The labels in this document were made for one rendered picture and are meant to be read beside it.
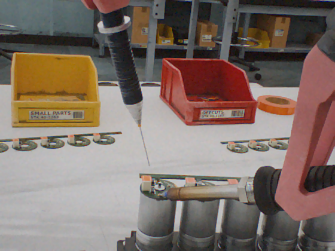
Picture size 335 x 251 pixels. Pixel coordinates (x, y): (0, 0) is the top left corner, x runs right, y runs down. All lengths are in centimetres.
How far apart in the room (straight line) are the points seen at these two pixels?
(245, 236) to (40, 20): 444
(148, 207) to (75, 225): 10
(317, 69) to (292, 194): 6
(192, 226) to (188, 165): 18
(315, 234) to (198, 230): 8
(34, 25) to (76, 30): 39
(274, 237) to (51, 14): 443
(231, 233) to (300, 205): 10
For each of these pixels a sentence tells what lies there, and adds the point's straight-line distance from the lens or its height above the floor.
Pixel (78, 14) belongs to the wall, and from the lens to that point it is 471.
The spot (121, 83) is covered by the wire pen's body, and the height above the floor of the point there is 89.
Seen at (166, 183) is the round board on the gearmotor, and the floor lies 81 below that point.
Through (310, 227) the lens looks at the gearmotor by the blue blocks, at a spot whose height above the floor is 79.
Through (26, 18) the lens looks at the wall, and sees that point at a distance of 469.
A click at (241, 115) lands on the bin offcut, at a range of 62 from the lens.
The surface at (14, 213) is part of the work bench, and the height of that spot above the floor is 75.
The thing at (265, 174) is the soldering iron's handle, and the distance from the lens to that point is 24.
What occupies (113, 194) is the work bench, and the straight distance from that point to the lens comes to 41.
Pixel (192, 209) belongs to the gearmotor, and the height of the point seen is 80.
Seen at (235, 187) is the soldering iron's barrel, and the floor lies 84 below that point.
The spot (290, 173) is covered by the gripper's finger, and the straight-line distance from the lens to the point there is 22.
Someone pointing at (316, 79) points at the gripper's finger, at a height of 91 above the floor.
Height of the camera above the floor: 95
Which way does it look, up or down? 20 degrees down
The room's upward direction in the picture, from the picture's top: 6 degrees clockwise
